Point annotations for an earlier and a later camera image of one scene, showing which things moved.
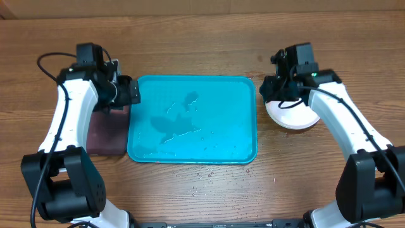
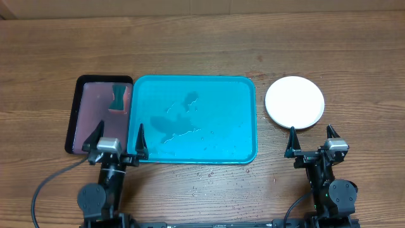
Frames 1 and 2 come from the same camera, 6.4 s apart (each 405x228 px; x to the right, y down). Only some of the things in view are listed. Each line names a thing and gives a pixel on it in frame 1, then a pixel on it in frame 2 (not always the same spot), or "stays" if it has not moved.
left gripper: x=125 y=97 -> x=140 y=149
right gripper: x=269 y=86 -> x=307 y=156
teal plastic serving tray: x=195 y=120 stays
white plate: x=292 y=114 stays
